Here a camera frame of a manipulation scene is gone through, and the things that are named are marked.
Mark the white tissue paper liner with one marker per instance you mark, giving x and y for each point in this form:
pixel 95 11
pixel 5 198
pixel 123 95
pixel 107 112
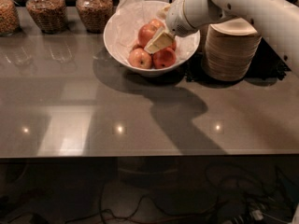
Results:
pixel 131 15

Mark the white ceramic bowl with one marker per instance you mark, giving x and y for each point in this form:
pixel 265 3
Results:
pixel 109 39

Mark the back red apple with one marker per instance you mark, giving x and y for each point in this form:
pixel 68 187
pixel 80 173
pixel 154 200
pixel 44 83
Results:
pixel 157 23

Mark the left glass jar of cereal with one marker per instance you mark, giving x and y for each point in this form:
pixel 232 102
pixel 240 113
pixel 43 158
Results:
pixel 9 18

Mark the front left yellow-red apple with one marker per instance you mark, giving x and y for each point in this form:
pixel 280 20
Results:
pixel 140 59

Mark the front stack of paper bowls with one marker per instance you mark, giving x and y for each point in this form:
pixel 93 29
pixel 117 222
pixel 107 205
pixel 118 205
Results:
pixel 229 49

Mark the front right red apple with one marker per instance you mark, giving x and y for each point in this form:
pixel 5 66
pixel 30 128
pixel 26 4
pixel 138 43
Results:
pixel 164 58

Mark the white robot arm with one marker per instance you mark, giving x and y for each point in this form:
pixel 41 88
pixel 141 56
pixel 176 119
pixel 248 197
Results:
pixel 277 21

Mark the middle glass jar of cereal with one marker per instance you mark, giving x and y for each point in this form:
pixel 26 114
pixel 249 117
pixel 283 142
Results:
pixel 49 15

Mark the glass jar of cereal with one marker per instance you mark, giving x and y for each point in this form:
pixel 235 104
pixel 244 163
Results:
pixel 94 14
pixel 9 18
pixel 49 15

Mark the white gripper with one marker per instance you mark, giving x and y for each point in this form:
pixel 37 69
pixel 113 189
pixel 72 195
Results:
pixel 176 17

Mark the right glass jar of cereal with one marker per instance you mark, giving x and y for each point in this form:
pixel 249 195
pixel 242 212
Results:
pixel 94 14

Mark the red yellow apple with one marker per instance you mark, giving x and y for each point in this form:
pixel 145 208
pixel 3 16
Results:
pixel 145 34

